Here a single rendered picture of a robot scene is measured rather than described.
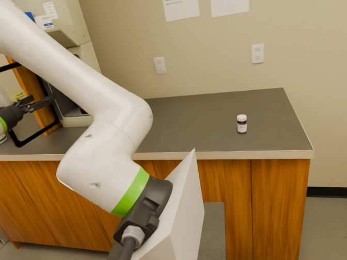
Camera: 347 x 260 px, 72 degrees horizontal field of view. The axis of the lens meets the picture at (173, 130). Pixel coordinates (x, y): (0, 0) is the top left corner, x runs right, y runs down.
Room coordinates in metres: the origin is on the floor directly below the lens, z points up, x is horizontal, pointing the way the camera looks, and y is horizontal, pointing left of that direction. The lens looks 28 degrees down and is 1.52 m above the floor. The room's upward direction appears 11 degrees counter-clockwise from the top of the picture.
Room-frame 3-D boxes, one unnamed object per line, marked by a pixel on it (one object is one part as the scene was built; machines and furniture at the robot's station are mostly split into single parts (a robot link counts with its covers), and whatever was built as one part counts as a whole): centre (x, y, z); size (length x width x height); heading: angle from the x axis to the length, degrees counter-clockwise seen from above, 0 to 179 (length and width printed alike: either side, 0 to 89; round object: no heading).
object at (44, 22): (1.31, 0.51, 1.54); 0.05 x 0.05 x 0.06; 56
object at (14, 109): (1.00, 0.64, 1.22); 0.09 x 0.08 x 0.07; 161
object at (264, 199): (1.38, 0.35, 0.45); 2.05 x 0.67 x 0.90; 72
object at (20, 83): (1.27, 0.75, 1.19); 0.30 x 0.01 x 0.40; 154
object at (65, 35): (1.32, 0.56, 1.46); 0.32 x 0.12 x 0.10; 72
